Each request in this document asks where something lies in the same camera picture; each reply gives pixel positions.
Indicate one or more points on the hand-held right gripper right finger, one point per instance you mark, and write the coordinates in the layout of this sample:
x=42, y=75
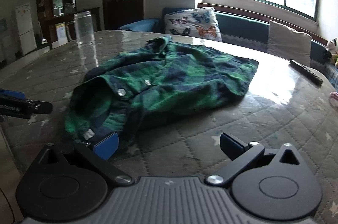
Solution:
x=232, y=146

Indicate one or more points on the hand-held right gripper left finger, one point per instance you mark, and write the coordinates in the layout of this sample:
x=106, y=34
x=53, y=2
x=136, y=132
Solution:
x=107, y=146

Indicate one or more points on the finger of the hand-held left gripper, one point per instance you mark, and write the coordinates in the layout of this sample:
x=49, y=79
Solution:
x=41, y=107

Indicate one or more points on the green plaid shirt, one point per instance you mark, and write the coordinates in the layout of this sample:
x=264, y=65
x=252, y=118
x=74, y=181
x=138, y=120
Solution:
x=171, y=81

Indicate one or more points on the white cardboard box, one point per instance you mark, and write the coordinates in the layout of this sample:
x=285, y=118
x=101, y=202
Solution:
x=60, y=32

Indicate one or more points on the white refrigerator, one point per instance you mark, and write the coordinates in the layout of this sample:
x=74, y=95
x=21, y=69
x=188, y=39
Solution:
x=25, y=28

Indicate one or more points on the clear glass mug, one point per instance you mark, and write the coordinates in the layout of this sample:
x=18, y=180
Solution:
x=84, y=28

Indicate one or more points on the dark wooden cabinet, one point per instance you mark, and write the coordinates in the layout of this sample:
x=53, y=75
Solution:
x=46, y=2

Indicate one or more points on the black remote control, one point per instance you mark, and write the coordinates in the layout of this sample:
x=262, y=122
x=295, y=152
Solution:
x=306, y=71

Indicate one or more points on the clear plastic pouch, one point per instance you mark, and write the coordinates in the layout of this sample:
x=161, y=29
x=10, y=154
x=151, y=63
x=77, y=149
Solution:
x=334, y=99

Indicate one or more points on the grey cushion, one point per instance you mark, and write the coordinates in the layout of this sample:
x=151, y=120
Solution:
x=287, y=44

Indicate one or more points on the teal sofa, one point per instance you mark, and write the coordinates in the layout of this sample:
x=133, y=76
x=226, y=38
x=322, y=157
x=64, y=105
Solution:
x=237, y=26

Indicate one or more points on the blue cushion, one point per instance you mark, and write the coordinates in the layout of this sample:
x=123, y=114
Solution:
x=140, y=24

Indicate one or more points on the butterfly print pillow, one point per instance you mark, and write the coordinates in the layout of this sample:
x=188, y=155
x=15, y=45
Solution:
x=190, y=23

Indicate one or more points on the yellow green stuffed toy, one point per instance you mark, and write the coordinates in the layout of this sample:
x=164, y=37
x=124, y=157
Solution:
x=336, y=60

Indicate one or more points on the black and white cow toy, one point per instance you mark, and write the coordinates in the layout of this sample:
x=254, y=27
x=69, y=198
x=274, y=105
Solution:
x=333, y=45

